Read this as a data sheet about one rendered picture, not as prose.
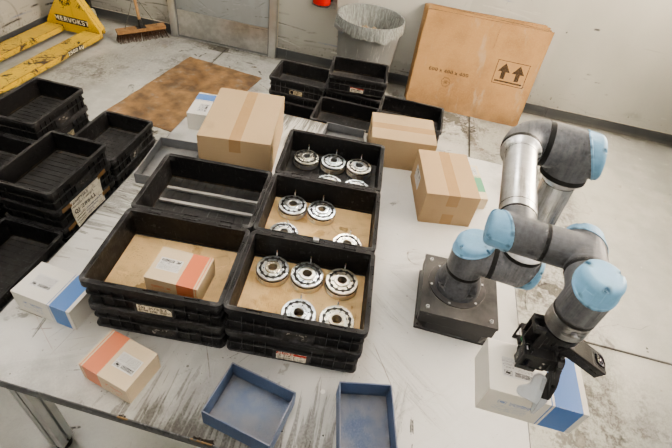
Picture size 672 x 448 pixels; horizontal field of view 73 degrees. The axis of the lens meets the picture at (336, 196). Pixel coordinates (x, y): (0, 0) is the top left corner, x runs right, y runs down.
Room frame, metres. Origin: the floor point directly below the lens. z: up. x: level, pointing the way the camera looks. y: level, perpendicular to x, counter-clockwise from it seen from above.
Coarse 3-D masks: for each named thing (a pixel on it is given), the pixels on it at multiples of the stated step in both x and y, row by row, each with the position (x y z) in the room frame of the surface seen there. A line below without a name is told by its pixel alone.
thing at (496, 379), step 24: (480, 360) 0.56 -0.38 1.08; (504, 360) 0.54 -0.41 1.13; (480, 384) 0.50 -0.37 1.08; (504, 384) 0.48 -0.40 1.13; (576, 384) 0.51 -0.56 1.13; (480, 408) 0.47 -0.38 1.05; (504, 408) 0.46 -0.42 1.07; (528, 408) 0.46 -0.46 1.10; (552, 408) 0.45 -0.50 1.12; (576, 408) 0.46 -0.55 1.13
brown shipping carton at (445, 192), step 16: (416, 160) 1.67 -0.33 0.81; (432, 160) 1.62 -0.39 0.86; (448, 160) 1.64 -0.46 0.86; (464, 160) 1.66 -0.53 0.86; (416, 176) 1.60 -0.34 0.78; (432, 176) 1.51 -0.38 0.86; (448, 176) 1.53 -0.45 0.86; (464, 176) 1.54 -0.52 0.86; (416, 192) 1.53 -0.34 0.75; (432, 192) 1.40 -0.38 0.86; (448, 192) 1.42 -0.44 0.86; (464, 192) 1.44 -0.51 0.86; (416, 208) 1.46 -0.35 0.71; (432, 208) 1.40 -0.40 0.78; (448, 208) 1.40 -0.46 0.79; (464, 208) 1.41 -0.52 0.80; (448, 224) 1.40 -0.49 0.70; (464, 224) 1.41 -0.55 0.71
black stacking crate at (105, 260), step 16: (128, 224) 0.94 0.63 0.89; (144, 224) 0.97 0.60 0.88; (160, 224) 0.97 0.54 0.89; (176, 224) 0.97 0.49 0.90; (192, 224) 0.97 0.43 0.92; (112, 240) 0.85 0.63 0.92; (128, 240) 0.92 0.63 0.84; (176, 240) 0.97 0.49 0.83; (192, 240) 0.97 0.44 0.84; (208, 240) 0.97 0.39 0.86; (224, 240) 0.97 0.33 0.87; (240, 240) 0.97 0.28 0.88; (112, 256) 0.83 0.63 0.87; (96, 272) 0.75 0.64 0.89; (96, 304) 0.69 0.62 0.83; (112, 304) 0.70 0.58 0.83; (128, 304) 0.70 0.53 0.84; (144, 304) 0.69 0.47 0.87; (160, 304) 0.70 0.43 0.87; (176, 320) 0.68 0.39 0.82; (192, 320) 0.69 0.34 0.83; (208, 320) 0.69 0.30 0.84; (224, 320) 0.71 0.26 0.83
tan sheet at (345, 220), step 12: (276, 204) 1.22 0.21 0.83; (276, 216) 1.15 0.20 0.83; (336, 216) 1.21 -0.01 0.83; (348, 216) 1.22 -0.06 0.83; (360, 216) 1.23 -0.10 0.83; (300, 228) 1.11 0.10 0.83; (312, 228) 1.12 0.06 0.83; (324, 228) 1.13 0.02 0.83; (336, 228) 1.14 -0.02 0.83; (348, 228) 1.15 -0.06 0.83; (360, 228) 1.16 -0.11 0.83; (360, 240) 1.11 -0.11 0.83
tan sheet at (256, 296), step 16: (256, 288) 0.83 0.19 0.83; (272, 288) 0.84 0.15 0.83; (288, 288) 0.85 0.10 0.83; (320, 288) 0.87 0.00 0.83; (240, 304) 0.77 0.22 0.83; (256, 304) 0.78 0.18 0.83; (272, 304) 0.79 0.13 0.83; (320, 304) 0.81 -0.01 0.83; (336, 304) 0.82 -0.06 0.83; (352, 304) 0.83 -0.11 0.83
